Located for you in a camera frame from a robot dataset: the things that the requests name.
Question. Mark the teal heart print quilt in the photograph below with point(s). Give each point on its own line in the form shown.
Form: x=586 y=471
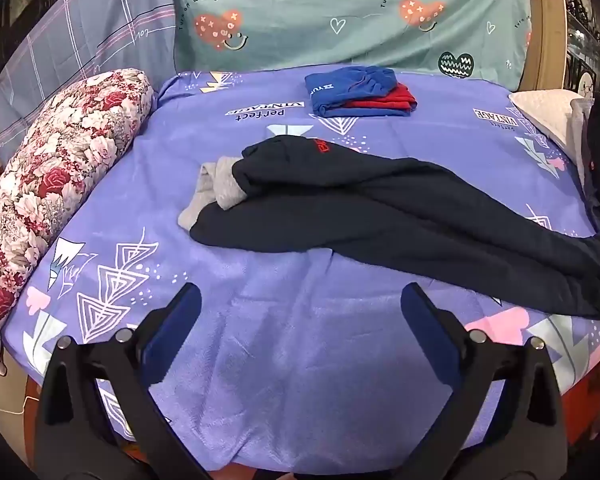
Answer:
x=330 y=10

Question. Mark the white pillow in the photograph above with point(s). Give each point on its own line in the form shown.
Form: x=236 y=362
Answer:
x=545 y=112

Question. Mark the purple printed bed sheet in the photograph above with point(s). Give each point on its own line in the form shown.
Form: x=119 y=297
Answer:
x=280 y=335

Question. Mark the floral bolster pillow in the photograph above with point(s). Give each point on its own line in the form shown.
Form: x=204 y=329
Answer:
x=55 y=175

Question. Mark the grey plaid pillow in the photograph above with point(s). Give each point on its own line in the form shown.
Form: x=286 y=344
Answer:
x=90 y=30

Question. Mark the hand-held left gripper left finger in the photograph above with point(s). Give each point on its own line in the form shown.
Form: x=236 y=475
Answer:
x=172 y=327

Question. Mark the grey garment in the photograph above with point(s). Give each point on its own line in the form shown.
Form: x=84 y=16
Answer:
x=579 y=130

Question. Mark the black hoodie with grey lining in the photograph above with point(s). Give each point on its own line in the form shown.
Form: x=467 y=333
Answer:
x=380 y=200

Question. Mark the folded red garment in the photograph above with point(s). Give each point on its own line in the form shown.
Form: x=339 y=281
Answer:
x=387 y=100

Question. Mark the folded blue garment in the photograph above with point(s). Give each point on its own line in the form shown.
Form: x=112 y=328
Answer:
x=340 y=87

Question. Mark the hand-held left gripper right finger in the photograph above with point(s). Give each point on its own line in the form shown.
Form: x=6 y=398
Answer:
x=430 y=327

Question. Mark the red wooden bed frame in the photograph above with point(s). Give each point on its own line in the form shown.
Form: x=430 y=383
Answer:
x=587 y=400

